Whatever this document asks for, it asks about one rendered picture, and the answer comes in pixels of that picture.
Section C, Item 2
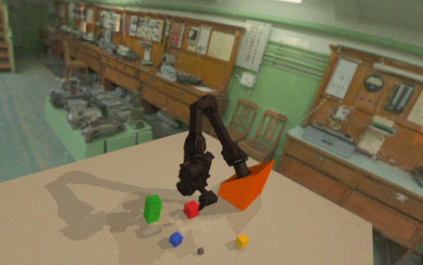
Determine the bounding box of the blue cube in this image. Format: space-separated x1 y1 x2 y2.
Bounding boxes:
169 232 183 248

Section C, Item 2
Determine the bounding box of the green block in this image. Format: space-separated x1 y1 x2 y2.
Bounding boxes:
144 207 160 224
144 194 162 215

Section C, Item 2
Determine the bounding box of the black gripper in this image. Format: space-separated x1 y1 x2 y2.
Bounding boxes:
196 174 218 211

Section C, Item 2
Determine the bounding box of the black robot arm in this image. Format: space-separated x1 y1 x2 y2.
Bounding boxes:
177 94 252 196

